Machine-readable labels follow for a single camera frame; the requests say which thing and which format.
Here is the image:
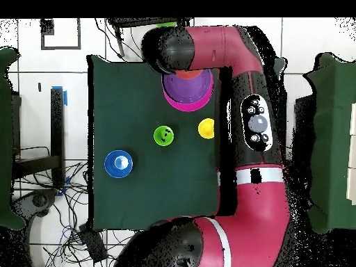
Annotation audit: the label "green cup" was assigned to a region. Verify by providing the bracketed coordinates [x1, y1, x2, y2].
[153, 125, 175, 147]

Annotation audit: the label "pink bowl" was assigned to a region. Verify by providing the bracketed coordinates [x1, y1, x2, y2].
[163, 83, 215, 113]

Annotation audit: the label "purple bowl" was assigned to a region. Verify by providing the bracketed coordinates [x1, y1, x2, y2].
[161, 68, 214, 105]

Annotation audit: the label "small orange bowl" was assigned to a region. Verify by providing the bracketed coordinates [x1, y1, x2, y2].
[174, 69, 204, 81]

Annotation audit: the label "yellow cup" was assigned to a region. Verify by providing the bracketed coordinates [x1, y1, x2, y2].
[197, 118, 216, 140]

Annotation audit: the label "blue bowl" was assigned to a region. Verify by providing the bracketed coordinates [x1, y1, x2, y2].
[104, 149, 134, 179]

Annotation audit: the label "dark green tablecloth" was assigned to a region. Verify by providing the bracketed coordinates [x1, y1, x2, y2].
[86, 54, 288, 232]

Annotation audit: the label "blue tape strip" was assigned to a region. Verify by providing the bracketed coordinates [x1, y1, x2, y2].
[51, 85, 68, 106]

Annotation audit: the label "black power brick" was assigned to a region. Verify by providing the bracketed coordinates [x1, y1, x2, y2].
[78, 222, 108, 264]

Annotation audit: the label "black metal stool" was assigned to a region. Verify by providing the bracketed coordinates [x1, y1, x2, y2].
[106, 17, 193, 58]

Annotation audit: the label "black cross beam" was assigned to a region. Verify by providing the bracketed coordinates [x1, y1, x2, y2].
[12, 154, 61, 179]

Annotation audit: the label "green side table cloth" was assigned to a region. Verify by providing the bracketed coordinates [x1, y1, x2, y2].
[302, 51, 356, 235]
[0, 46, 26, 231]

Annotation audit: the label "white boxes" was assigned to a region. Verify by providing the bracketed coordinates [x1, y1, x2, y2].
[346, 102, 356, 207]

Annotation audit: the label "black upright post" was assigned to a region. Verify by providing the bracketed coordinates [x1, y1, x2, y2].
[50, 87, 65, 188]

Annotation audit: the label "cable bundle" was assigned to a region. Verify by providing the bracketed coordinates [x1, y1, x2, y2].
[12, 145, 94, 267]

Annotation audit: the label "black pedestal foot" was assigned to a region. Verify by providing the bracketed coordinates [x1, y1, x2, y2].
[10, 188, 60, 222]

